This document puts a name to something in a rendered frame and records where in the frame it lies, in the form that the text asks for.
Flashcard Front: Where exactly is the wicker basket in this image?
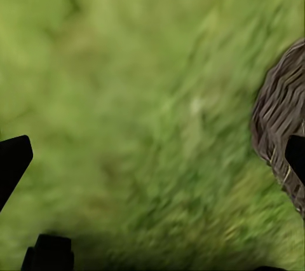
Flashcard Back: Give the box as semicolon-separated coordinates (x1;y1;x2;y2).
250;38;305;221

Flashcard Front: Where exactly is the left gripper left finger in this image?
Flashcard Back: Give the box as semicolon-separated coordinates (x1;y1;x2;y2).
0;135;33;211

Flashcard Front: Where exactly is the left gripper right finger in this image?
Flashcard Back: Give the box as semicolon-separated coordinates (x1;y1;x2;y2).
285;134;305;186

